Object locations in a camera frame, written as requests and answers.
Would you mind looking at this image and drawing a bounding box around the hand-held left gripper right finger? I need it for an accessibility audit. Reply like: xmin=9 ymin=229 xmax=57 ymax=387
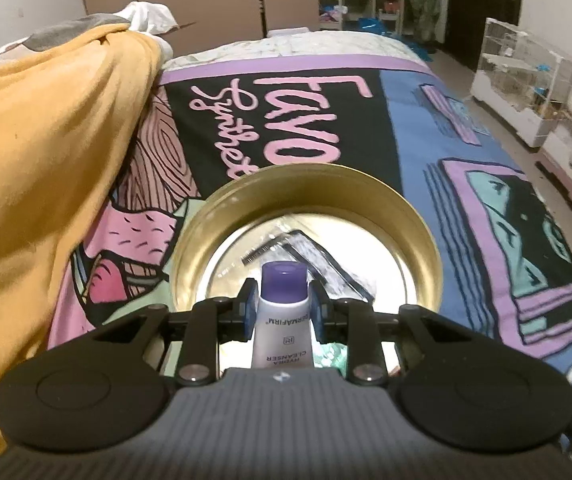
xmin=310 ymin=280 xmax=472 ymax=387

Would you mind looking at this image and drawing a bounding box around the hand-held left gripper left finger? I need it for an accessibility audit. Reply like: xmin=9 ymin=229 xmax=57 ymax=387
xmin=83 ymin=279 xmax=260 ymax=387

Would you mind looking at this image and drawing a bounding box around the white tube with purple cap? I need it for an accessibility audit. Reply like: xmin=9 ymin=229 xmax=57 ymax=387
xmin=252 ymin=261 xmax=311 ymax=370

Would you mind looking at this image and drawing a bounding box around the round decorated tin container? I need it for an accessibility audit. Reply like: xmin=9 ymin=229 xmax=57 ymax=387
xmin=170 ymin=162 xmax=442 ymax=376

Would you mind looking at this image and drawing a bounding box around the black comb in clear packet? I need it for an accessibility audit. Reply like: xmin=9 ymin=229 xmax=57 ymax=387
xmin=238 ymin=227 xmax=377 ymax=307

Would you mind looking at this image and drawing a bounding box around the colourful printed blanket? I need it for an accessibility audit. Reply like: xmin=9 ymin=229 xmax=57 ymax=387
xmin=48 ymin=50 xmax=572 ymax=398

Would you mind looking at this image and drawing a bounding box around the yellow fleece blanket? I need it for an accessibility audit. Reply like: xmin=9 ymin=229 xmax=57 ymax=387
xmin=0 ymin=22 xmax=165 ymax=461

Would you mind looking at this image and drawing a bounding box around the white patterned bedsheet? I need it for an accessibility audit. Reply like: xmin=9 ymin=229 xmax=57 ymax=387
xmin=162 ymin=27 xmax=432 ymax=70

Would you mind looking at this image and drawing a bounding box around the blue bag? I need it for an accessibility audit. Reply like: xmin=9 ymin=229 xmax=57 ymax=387
xmin=357 ymin=16 xmax=387 ymax=37

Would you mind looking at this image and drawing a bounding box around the white pet cage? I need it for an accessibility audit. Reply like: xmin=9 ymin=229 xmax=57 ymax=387
xmin=470 ymin=17 xmax=572 ymax=149

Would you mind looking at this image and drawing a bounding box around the white cloth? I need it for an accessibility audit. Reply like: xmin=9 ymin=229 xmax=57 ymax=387
xmin=113 ymin=1 xmax=183 ymax=57

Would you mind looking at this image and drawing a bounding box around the green jacket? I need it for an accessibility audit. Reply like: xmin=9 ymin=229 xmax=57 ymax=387
xmin=408 ymin=0 xmax=445 ymax=45

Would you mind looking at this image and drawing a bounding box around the dark door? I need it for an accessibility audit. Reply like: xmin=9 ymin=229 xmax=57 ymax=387
xmin=443 ymin=0 xmax=522 ymax=57

